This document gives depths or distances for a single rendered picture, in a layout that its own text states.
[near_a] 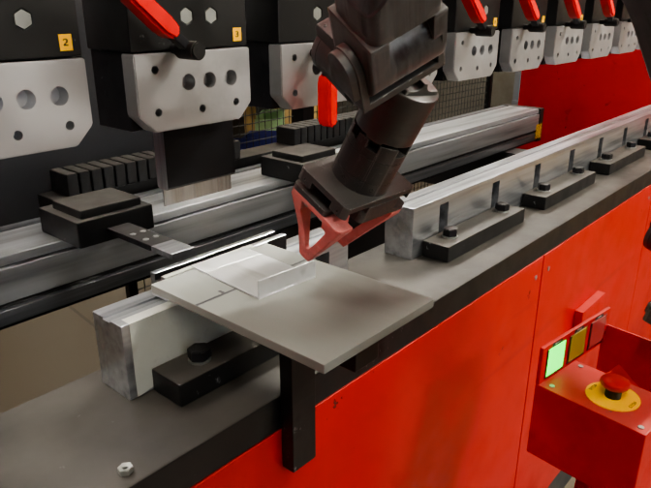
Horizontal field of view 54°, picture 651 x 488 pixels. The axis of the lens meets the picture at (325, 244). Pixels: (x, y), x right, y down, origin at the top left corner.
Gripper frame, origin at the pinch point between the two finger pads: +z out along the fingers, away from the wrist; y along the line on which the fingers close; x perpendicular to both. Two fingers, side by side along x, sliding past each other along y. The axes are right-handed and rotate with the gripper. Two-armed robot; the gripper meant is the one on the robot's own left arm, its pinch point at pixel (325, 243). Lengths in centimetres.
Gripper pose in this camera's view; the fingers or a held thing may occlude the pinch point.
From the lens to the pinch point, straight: 66.4
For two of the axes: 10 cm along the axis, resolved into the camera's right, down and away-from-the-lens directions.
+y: -6.7, 2.7, -6.9
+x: 6.5, 6.6, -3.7
